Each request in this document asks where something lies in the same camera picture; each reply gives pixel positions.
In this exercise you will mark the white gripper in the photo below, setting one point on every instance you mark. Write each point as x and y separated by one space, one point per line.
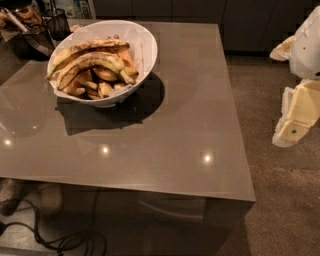
306 50

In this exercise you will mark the white bowl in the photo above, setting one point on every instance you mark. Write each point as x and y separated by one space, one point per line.
143 49

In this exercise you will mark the black mesh cup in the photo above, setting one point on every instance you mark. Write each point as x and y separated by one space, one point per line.
57 24

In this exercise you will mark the black mesh basket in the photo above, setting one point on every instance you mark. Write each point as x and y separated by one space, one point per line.
35 44

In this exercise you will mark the snack bag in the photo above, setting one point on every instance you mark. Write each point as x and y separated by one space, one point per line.
28 15

